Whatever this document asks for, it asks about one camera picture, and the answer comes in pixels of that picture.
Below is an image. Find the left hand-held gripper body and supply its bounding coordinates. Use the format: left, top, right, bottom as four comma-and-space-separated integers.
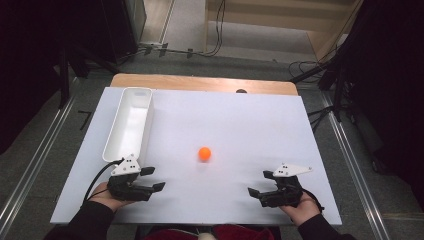
107, 153, 155, 202

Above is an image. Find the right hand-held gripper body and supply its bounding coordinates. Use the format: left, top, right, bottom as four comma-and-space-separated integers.
258, 163, 314, 209

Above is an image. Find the white plastic bin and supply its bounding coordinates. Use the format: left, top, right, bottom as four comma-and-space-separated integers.
102, 86, 155, 167

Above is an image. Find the orange ball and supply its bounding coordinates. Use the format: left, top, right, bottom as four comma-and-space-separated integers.
198, 146, 212, 162

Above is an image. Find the person's right hand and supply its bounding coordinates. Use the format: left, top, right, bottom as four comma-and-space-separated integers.
279, 191, 322, 228

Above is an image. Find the person's left hand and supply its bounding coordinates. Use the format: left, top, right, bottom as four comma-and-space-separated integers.
87, 182, 135, 213

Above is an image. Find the white board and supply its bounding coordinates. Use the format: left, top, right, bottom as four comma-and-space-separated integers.
49, 87, 343, 227

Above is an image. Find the wooden table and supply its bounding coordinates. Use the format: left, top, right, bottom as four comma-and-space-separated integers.
109, 73, 299, 97

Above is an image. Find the black stand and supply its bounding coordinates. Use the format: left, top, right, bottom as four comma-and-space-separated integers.
289, 56, 358, 134
56, 41, 119, 111

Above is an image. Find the white power strip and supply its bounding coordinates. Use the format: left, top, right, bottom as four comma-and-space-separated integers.
138, 41, 169, 52

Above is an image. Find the dark curtain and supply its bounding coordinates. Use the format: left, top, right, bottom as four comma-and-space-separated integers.
333, 0, 424, 213
0, 0, 139, 156

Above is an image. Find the wooden platform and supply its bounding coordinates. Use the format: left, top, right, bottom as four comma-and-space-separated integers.
203, 0, 365, 63

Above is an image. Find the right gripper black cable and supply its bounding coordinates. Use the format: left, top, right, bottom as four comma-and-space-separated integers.
301, 188, 325, 214

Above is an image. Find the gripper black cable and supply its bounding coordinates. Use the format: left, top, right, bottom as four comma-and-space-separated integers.
82, 159, 125, 205
301, 188, 325, 214

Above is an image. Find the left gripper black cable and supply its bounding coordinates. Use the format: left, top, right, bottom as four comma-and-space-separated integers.
82, 159, 125, 205

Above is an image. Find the metal floor rail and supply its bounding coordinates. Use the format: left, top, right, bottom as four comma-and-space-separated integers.
318, 89, 392, 240
0, 78, 81, 231

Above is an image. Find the black floor cable bundle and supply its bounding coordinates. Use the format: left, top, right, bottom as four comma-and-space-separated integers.
287, 59, 334, 85

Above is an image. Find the hanging black cable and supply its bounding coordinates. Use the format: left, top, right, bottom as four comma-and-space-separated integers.
191, 0, 227, 58

